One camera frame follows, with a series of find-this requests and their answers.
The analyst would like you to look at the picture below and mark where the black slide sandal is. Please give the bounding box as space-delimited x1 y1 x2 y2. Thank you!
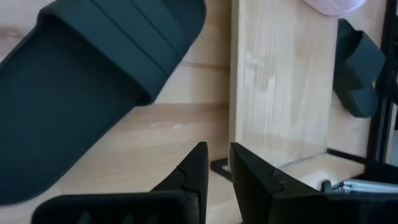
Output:
331 17 387 119
0 0 208 207

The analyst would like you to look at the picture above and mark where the black metal shelf frame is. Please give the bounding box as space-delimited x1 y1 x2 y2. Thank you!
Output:
210 0 398 183

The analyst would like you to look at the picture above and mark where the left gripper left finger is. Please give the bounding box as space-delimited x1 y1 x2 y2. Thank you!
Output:
149 141 210 224

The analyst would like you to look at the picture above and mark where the pink slide sandal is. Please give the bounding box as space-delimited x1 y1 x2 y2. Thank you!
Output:
300 0 368 17

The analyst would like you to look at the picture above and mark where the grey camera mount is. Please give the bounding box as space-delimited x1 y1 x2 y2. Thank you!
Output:
321 178 398 195

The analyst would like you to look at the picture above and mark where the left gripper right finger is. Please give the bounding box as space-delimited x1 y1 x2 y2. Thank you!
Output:
229 142 322 224

